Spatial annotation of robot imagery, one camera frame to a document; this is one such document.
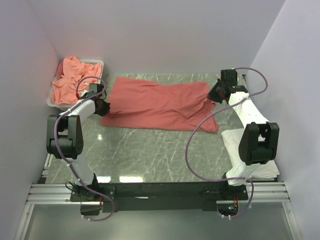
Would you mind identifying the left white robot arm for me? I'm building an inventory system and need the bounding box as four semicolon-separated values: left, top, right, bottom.
46;83;110;201

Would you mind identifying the salmon pink t-shirt pile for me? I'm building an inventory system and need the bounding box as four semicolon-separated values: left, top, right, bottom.
49;54;103;106

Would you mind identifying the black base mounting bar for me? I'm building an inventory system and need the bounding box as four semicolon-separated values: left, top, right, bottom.
70;181;249;213

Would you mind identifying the aluminium rail frame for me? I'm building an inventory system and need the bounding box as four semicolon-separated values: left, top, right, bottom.
15;161;302;240

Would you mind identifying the white plastic laundry basket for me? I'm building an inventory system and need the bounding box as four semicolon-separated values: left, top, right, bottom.
47;58;105;112

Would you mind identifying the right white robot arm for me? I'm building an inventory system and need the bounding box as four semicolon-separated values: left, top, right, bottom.
207;67;280;200

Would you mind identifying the red t-shirt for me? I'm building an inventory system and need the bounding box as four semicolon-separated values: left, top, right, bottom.
100;77;216;131

